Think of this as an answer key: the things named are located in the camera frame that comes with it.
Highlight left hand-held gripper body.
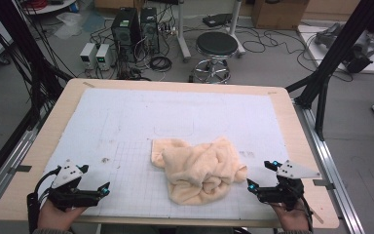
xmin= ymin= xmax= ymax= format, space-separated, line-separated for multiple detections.
xmin=47 ymin=159 xmax=103 ymax=213

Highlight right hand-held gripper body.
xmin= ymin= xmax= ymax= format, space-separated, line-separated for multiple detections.
xmin=256 ymin=159 xmax=322 ymax=212

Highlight beige towel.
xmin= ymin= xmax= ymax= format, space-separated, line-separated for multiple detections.
xmin=150 ymin=136 xmax=249 ymax=207

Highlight person's left hand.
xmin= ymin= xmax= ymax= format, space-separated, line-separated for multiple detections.
xmin=37 ymin=198 xmax=89 ymax=232

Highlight person's right hand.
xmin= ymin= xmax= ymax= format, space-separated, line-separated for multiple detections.
xmin=269 ymin=201 xmax=311 ymax=232

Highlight thin wooden stick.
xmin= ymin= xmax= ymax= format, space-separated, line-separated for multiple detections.
xmin=311 ymin=209 xmax=324 ymax=225

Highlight white grid mat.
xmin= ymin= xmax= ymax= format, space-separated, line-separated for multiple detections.
xmin=40 ymin=87 xmax=291 ymax=219

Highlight white power supply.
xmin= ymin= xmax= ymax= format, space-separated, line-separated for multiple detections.
xmin=79 ymin=42 xmax=97 ymax=70
xmin=95 ymin=43 xmax=113 ymax=71

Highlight white floor board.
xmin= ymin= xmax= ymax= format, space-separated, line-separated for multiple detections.
xmin=296 ymin=23 xmax=374 ymax=75

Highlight black round stool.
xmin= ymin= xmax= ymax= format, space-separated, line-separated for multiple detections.
xmin=193 ymin=31 xmax=240 ymax=85

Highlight black computer tower green label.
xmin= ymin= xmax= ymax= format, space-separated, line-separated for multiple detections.
xmin=110 ymin=7 xmax=142 ymax=62

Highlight grey machine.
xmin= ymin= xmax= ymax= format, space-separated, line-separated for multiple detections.
xmin=315 ymin=22 xmax=374 ymax=74

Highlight white stand leg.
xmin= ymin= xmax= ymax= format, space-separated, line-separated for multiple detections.
xmin=227 ymin=0 xmax=246 ymax=58
xmin=176 ymin=0 xmax=193 ymax=62

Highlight cardboard box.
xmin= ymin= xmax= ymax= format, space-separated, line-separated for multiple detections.
xmin=251 ymin=0 xmax=310 ymax=30

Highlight black flat device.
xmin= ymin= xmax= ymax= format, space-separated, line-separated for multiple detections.
xmin=203 ymin=13 xmax=234 ymax=27

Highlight white round table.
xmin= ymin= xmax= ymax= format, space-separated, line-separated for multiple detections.
xmin=19 ymin=0 xmax=79 ymax=16

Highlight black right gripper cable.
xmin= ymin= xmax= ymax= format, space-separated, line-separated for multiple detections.
xmin=300 ymin=194 xmax=315 ymax=233

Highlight aluminium rail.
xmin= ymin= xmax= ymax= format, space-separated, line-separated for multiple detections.
xmin=0 ymin=130 xmax=38 ymax=215
xmin=293 ymin=98 xmax=366 ymax=234

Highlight coiled black cable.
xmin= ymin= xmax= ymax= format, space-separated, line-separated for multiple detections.
xmin=149 ymin=56 xmax=173 ymax=72

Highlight black frame post with cables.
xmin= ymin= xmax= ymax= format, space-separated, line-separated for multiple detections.
xmin=0 ymin=0 xmax=72 ymax=131

